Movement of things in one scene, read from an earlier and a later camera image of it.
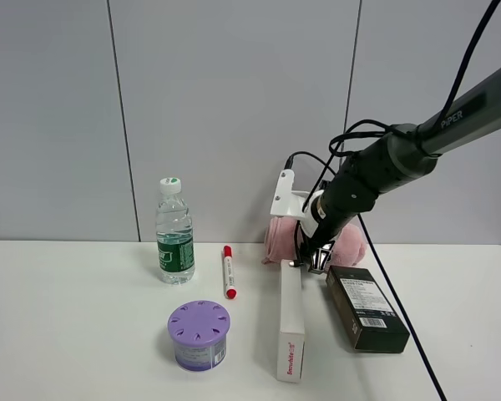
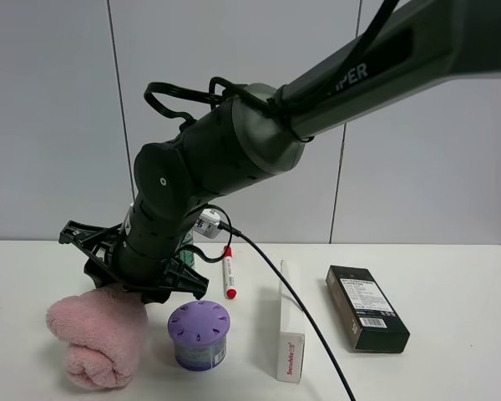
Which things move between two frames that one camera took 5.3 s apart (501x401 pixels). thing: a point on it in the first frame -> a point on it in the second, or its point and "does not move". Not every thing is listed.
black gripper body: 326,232 -> 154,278
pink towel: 281,243 -> 106,330
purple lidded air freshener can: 199,332 does not move
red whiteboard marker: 230,291 does not move
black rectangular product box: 370,318 does not move
